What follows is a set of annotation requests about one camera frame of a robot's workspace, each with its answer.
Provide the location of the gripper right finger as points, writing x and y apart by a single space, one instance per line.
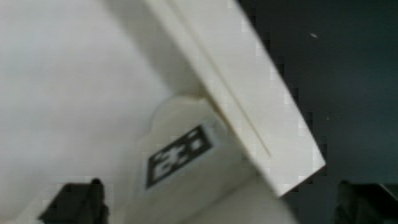
366 203

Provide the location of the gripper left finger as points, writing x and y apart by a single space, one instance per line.
76 206

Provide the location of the white leg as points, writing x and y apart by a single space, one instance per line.
197 185

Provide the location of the white square tabletop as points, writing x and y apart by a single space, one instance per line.
99 58

